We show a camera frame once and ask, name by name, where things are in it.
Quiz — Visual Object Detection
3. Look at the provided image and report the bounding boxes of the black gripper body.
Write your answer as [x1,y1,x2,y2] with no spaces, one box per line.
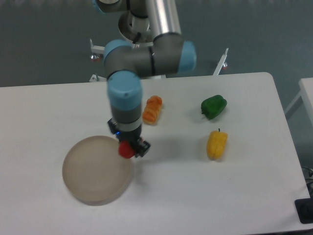
[107,118,142,149]

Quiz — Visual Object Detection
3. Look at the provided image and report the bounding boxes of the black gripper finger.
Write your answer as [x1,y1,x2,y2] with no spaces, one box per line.
[135,138,150,158]

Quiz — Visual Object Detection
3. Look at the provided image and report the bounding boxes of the red bell pepper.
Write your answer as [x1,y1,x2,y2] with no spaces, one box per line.
[118,141,135,159]

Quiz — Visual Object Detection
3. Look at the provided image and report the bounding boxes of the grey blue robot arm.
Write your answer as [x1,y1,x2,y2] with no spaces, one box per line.
[93,0,197,159]

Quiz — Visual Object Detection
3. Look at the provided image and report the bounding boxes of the beige round plate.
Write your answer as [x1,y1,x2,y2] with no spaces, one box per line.
[62,136,134,206]

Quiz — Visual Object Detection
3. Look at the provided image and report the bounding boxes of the yellow bell pepper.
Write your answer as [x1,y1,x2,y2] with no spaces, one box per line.
[206,128,228,160]

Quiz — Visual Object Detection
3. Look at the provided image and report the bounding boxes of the green bell pepper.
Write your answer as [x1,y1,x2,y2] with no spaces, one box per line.
[201,95,227,120]

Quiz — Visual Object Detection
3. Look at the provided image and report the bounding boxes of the orange braided bread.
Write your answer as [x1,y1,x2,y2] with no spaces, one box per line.
[142,95,163,125]

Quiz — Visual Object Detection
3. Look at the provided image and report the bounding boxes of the black device at edge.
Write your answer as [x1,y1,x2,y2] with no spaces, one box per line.
[294,198,313,224]

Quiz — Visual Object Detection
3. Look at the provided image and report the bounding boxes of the white side table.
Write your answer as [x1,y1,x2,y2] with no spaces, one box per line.
[284,77,313,123]

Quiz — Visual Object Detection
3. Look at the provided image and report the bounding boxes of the black cables at right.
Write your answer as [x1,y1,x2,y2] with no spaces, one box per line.
[302,166,313,191]

